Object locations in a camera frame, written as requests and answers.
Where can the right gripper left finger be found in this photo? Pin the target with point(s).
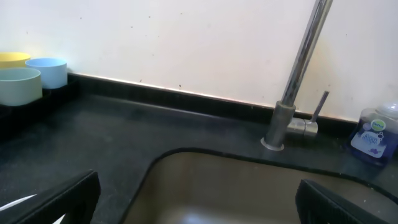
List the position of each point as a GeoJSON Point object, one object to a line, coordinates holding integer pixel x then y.
{"type": "Point", "coordinates": [77, 193]}

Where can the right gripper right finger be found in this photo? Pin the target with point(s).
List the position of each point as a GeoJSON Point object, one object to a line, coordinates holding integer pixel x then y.
{"type": "Point", "coordinates": [320, 208]}

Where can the blue soap bottle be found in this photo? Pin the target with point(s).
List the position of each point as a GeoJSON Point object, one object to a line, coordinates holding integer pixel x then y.
{"type": "Point", "coordinates": [373, 140]}

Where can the steel sink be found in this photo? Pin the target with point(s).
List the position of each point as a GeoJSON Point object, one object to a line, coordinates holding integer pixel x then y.
{"type": "Point", "coordinates": [233, 186]}

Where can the black tray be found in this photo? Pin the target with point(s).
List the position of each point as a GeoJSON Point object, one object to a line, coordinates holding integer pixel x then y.
{"type": "Point", "coordinates": [31, 115]}

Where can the steel tap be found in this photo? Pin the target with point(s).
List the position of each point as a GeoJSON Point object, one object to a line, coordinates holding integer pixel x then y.
{"type": "Point", "coordinates": [281, 124]}

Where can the green cup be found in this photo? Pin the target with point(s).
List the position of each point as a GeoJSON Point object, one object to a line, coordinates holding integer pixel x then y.
{"type": "Point", "coordinates": [18, 90]}

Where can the blue cup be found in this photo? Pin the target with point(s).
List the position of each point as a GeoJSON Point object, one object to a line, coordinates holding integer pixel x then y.
{"type": "Point", "coordinates": [51, 74]}

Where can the yellow cup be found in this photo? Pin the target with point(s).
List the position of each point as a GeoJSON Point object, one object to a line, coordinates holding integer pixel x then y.
{"type": "Point", "coordinates": [12, 59]}

